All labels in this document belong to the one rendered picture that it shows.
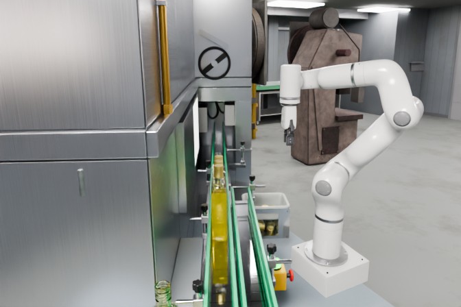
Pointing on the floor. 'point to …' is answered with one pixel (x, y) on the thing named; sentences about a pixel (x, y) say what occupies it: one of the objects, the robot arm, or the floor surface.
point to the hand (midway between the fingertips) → (288, 139)
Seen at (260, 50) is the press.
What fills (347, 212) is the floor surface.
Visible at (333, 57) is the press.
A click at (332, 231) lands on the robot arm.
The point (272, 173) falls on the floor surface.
